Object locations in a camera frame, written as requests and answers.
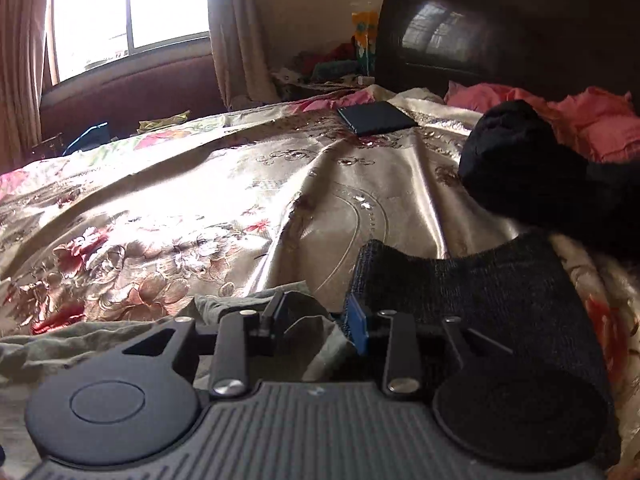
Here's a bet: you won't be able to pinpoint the yellow-green cloth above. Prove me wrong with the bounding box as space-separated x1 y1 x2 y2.
137 110 192 134

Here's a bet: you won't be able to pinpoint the pink floral bed sheet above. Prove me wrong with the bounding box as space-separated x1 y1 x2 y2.
0 87 381 196

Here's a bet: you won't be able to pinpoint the black fleece cloth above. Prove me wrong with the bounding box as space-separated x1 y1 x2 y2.
457 100 640 261

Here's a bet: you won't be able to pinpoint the black ribbed cloth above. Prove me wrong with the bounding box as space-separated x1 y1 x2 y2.
345 232 623 471

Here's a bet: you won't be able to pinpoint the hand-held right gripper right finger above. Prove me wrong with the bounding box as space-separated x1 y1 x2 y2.
342 293 513 395

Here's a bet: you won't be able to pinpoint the pile of mixed clutter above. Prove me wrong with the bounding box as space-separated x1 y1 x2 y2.
272 42 362 87

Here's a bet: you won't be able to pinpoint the beige curtain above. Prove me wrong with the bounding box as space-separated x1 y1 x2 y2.
0 0 57 173
206 0 282 111

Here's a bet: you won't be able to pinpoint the dark wooden headboard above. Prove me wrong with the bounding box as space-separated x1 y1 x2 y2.
374 0 640 107

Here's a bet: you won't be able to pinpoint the maroon sofa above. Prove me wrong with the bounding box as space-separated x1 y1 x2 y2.
39 35 227 157

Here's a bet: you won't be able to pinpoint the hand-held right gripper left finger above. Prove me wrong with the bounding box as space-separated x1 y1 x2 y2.
117 290 288 399

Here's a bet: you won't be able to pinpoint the grey-green pants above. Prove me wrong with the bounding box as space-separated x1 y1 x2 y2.
0 284 353 398

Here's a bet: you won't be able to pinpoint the colourful printed box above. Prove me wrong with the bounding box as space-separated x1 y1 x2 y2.
351 4 379 79

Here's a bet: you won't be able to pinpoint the dark blue flat case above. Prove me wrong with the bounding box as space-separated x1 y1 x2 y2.
336 101 419 137

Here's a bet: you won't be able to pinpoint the shiny floral bedspread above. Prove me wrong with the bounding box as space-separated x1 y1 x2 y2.
0 91 640 480

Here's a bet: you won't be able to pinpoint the dark bag with blue trim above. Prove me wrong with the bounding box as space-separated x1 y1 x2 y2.
62 121 111 157

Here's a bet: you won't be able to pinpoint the window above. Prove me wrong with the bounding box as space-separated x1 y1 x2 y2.
47 0 211 84

